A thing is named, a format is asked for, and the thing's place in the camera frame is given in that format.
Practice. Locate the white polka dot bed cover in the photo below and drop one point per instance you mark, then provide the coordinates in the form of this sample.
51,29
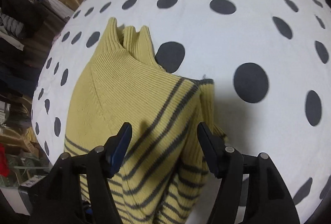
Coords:
269,60

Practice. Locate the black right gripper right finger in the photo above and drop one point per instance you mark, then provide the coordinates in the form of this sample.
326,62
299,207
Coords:
268,198

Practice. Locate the yellow grey striped knit sweater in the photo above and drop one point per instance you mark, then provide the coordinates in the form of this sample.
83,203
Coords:
164,169

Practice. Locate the hanging clothes pile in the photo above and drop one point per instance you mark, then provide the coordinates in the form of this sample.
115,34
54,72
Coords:
28,30

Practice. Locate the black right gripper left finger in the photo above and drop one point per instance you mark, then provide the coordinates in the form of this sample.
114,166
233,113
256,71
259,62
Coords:
57,197

